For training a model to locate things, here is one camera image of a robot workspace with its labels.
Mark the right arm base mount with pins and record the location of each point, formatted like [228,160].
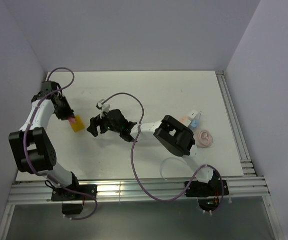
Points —
[209,194]

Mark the aluminium front rail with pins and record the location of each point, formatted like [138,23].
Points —
[36,192]

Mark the yellow cube socket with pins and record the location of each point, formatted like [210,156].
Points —
[79,125]

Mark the blue charger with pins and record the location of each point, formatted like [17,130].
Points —
[194,124]

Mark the aluminium side rail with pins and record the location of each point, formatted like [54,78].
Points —
[246,162]

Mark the pink plug adapter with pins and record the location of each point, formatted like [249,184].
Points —
[72,120]

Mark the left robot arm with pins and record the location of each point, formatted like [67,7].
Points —
[31,147]

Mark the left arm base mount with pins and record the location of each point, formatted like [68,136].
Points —
[72,203]

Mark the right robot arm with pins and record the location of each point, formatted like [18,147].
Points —
[176,137]

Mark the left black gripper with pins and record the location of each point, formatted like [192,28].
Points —
[68,113]

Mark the pink round power strip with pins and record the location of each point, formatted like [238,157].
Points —
[186,120]

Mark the white USB charger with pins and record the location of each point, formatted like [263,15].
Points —
[194,115]

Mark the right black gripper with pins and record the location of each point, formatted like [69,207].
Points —
[94,122]

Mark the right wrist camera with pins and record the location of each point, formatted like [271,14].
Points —
[103,106]

